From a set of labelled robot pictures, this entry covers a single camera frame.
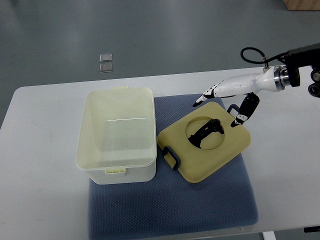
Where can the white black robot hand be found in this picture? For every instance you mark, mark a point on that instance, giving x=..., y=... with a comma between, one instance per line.
x=273, y=80

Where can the yellow box lid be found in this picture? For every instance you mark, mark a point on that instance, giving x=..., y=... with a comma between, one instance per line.
x=203, y=141

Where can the white storage box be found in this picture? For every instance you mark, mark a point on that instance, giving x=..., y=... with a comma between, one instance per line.
x=117, y=138

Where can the wooden crate corner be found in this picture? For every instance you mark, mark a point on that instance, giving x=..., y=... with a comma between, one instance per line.
x=302, y=5

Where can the blue textured mat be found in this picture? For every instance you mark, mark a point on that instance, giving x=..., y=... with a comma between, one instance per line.
x=169, y=205

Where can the upper metal floor plate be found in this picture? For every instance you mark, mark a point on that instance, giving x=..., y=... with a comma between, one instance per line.
x=105, y=57

